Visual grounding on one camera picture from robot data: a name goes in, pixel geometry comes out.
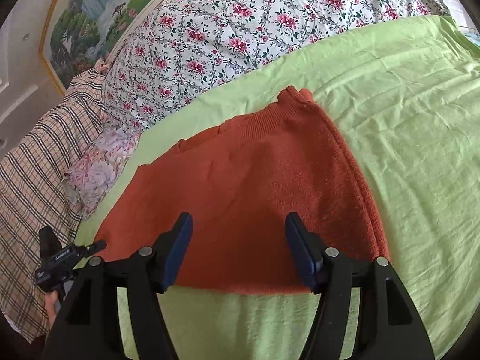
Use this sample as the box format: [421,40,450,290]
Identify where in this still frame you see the gold framed landscape painting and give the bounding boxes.
[39,0,163,94]

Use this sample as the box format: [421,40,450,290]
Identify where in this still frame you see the pink purple floral pillow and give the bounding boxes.
[62,124,141,219]

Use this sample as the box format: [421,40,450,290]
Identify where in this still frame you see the orange knitted sweater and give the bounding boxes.
[96,86,389,294]

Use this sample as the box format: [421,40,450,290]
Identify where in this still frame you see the beige plaid blanket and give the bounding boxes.
[1,67,107,341]

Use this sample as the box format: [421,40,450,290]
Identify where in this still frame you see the person's left hand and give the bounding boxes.
[45,290,59,328]

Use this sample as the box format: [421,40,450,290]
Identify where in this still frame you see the white red floral quilt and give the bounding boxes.
[103,0,449,130]

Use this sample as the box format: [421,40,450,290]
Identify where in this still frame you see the light green bed sheet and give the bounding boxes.
[75,16,479,359]

